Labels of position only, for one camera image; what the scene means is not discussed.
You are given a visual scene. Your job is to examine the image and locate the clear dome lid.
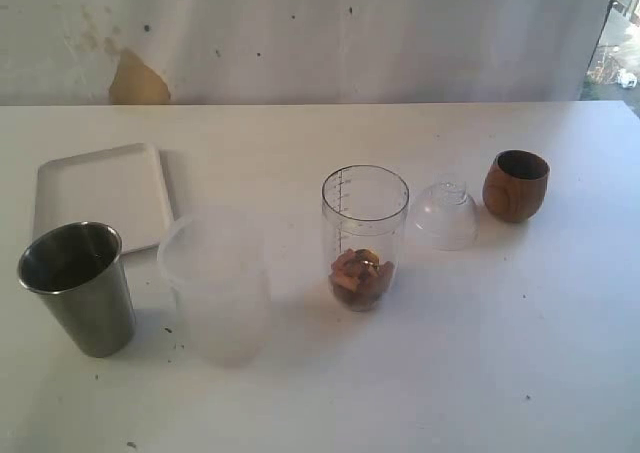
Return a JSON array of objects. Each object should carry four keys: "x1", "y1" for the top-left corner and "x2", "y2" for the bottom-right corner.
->
[{"x1": 408, "y1": 174, "x2": 478, "y2": 251}]

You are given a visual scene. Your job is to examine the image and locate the gold coins and cork pieces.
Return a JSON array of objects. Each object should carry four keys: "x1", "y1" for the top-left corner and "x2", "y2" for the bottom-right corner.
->
[{"x1": 328, "y1": 248, "x2": 395, "y2": 312}]

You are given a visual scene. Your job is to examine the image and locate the stainless steel cup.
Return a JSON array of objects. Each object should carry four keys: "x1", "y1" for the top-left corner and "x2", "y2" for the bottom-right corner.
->
[{"x1": 17, "y1": 222, "x2": 136, "y2": 358}]

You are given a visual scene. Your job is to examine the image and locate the brown wooden cup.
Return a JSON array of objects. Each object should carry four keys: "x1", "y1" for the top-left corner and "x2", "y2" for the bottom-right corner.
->
[{"x1": 482, "y1": 150, "x2": 550, "y2": 223}]

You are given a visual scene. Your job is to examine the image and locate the clear plastic shaker cup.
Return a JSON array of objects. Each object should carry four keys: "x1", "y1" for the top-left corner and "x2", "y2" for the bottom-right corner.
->
[{"x1": 321, "y1": 164, "x2": 410, "y2": 304}]

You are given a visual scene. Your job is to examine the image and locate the white square tray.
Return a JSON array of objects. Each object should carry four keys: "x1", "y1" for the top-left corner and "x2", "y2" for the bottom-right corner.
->
[{"x1": 32, "y1": 143, "x2": 173, "y2": 254}]

